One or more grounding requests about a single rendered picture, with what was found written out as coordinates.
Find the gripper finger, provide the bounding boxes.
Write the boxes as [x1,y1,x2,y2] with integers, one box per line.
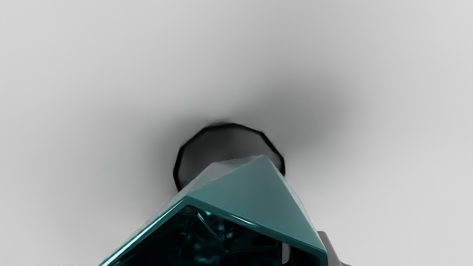
[282,231,351,266]

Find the teal faceted mug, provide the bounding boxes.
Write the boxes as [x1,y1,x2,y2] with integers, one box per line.
[98,122,329,266]

